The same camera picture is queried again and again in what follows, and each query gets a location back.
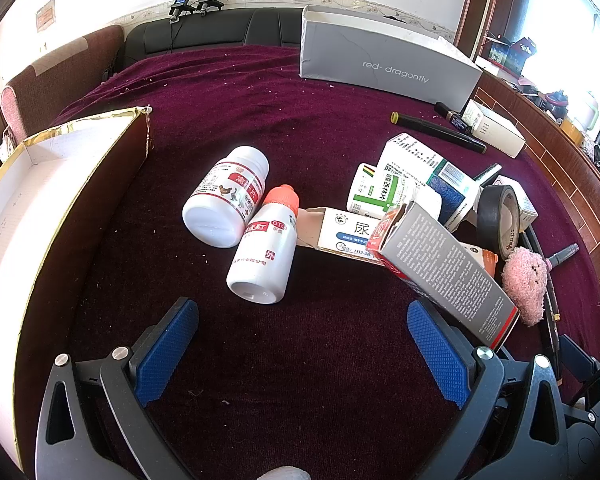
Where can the white blue medicine box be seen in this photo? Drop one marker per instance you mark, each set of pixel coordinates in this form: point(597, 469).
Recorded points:
point(350, 232)

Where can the plain black marker yellow caps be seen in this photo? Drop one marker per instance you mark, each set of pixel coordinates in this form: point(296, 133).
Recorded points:
point(542, 270)

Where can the wooden cabinet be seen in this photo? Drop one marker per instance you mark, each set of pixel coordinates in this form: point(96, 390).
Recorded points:
point(565, 160)

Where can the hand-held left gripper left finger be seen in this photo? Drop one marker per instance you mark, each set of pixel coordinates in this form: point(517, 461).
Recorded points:
point(167, 350)

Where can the grey red carton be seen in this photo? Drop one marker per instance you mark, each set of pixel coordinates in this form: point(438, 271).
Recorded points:
point(440, 270)

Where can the black action camera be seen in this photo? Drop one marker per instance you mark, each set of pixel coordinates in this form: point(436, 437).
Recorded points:
point(180, 7)
point(209, 2)

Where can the grey shoe box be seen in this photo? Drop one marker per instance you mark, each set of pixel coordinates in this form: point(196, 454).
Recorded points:
point(380, 55)

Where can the black tape roll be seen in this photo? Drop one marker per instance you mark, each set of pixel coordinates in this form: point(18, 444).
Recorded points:
point(490, 210)

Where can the small wall plaque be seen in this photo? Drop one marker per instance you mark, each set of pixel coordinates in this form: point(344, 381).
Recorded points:
point(45, 16)

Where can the white bottle red label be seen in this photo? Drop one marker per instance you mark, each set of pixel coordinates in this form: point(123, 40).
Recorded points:
point(225, 195)

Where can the pink fluffy puff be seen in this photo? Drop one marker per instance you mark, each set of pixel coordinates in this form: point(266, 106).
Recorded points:
point(525, 280)

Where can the cream cardboard box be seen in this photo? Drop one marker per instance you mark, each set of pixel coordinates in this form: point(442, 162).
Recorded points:
point(495, 127)

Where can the white jug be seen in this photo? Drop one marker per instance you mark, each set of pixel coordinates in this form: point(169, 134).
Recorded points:
point(586, 110)

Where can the brown armchair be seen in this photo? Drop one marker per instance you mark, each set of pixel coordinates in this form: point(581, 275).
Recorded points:
point(55, 85)

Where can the small white cube box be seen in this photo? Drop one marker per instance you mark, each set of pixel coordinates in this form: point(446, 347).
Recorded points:
point(526, 205)

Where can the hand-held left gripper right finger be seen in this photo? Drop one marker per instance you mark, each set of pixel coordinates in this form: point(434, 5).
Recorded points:
point(437, 355)

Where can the black leather sofa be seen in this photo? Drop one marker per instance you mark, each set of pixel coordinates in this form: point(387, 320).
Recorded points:
point(205, 30)

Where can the green white medicine box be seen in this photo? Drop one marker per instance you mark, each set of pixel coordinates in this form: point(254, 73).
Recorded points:
point(370, 190)

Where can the white printed medicine box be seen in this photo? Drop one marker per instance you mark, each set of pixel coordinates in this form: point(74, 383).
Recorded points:
point(410, 155)

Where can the white bottle orange cap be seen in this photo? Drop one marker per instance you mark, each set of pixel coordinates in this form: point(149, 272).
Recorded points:
point(265, 250)

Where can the gold-edged cardboard box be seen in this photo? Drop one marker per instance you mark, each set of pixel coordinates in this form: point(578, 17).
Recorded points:
point(10, 220)

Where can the white orange small box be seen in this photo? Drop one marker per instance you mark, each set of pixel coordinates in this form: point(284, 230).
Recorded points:
point(482, 257)

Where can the dark red pot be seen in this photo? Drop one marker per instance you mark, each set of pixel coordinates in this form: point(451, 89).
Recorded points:
point(556, 100)

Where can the white barcode box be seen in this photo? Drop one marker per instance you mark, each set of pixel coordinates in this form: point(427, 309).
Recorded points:
point(455, 190)

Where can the black marker pink caps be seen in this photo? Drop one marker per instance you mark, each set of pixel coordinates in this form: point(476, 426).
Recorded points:
point(562, 255)

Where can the dark printed box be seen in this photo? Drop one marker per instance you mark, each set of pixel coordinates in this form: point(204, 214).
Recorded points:
point(524, 47)

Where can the small black device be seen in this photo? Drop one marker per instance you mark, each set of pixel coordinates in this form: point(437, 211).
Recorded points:
point(455, 119)

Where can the white-lettered black marker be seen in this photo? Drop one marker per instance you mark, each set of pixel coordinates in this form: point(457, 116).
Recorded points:
point(555, 350)

